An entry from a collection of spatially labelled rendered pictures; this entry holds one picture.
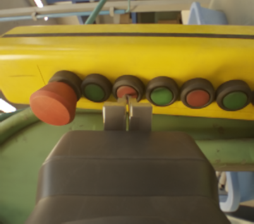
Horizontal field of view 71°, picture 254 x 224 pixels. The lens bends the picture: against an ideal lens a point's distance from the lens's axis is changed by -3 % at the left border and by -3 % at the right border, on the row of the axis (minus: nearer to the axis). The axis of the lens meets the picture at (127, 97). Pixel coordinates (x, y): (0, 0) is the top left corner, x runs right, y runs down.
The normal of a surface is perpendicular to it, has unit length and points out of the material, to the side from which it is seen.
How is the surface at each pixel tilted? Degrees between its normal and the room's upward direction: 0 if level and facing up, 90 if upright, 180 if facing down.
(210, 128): 90
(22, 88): 85
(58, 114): 87
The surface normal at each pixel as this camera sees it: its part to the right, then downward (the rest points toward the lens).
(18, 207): -0.08, -0.45
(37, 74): -0.16, 0.64
